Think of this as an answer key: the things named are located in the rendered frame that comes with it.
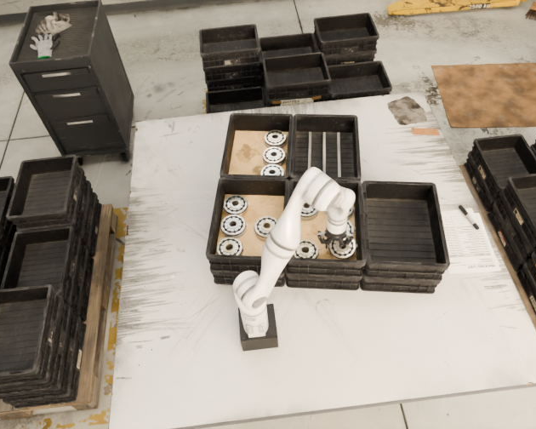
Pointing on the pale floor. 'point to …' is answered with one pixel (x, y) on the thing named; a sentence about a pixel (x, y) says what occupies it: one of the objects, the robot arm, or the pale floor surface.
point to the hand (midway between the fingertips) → (334, 246)
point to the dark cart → (77, 82)
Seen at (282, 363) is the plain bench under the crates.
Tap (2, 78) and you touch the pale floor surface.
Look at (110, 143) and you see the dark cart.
